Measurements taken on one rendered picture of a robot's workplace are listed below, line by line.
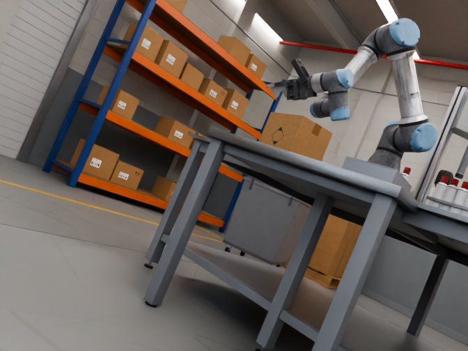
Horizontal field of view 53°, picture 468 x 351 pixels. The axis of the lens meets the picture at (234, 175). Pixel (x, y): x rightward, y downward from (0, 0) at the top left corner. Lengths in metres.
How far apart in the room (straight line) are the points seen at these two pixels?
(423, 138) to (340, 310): 0.79
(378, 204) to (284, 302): 0.67
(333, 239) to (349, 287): 4.20
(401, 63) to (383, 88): 5.82
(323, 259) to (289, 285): 3.78
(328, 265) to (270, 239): 1.46
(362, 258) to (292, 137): 1.04
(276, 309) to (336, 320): 0.50
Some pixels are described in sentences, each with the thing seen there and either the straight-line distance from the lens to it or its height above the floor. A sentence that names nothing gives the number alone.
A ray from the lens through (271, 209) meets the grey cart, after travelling 4.51.
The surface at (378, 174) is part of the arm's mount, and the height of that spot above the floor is 0.90.
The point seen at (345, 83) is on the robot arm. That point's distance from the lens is 1.85.
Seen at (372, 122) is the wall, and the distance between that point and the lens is 7.74.
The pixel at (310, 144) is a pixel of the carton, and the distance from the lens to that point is 2.57.
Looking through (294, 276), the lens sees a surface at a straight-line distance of 2.07.
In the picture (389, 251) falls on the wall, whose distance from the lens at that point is 7.13.
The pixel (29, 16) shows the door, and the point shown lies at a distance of 5.59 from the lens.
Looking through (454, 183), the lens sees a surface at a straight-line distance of 2.51.
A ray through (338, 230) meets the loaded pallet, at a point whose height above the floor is 0.68.
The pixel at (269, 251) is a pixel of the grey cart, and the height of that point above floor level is 0.23.
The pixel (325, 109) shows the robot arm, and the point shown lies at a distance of 1.90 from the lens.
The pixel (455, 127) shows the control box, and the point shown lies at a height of 1.29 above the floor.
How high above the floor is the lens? 0.59
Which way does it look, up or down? 2 degrees up
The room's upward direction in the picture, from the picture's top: 23 degrees clockwise
